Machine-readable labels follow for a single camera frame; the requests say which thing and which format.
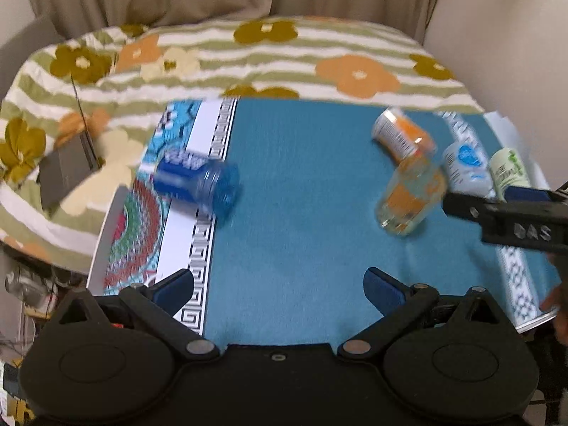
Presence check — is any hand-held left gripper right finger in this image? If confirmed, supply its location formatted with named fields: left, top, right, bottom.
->
left=337, top=267, right=521, bottom=361

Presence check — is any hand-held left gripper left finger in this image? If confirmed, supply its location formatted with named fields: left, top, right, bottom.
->
left=49, top=268, right=221, bottom=362

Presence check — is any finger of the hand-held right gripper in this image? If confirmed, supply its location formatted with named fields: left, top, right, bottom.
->
left=504, top=181, right=568, bottom=206
left=442, top=192, right=568, bottom=255

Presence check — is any clear orange glass cup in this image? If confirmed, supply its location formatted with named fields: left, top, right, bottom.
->
left=374, top=150, right=448, bottom=237

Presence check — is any person's right hand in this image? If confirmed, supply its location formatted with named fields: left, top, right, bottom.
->
left=539, top=251, right=568, bottom=347

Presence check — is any white green bottle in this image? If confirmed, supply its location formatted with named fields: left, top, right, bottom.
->
left=488, top=148, right=532, bottom=201

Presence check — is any white blue bottle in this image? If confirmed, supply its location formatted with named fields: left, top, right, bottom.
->
left=442, top=142, right=495, bottom=200

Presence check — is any blue can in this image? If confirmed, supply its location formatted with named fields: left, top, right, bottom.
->
left=152, top=148, right=242, bottom=223

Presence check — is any teal patterned mat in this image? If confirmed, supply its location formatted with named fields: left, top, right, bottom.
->
left=102, top=97, right=562, bottom=349

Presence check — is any clear plastic container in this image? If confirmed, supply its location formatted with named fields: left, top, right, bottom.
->
left=4, top=271, right=58, bottom=317

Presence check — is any grey laptop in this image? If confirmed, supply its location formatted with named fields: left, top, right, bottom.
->
left=37, top=75, right=106, bottom=210

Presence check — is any floral striped blanket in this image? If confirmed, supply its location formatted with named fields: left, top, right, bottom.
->
left=0, top=15, right=489, bottom=276

